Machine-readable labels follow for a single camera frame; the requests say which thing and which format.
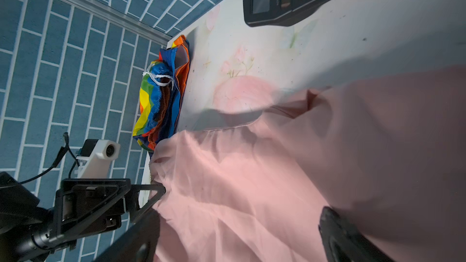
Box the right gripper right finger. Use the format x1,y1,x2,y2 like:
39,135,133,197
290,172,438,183
319,206,393,262

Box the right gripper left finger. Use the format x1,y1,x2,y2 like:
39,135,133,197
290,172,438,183
95,209,161,262

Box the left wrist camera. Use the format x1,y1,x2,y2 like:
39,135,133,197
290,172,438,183
76,139,121,179

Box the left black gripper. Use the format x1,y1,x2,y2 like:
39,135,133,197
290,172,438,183
53,178,166,242

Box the pink shorts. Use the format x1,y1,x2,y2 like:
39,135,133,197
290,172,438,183
150,67,466,262

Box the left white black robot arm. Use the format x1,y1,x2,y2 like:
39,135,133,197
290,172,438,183
1,172,166,262

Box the rainbow striped shorts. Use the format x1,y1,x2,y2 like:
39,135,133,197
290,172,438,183
132,35,191,153

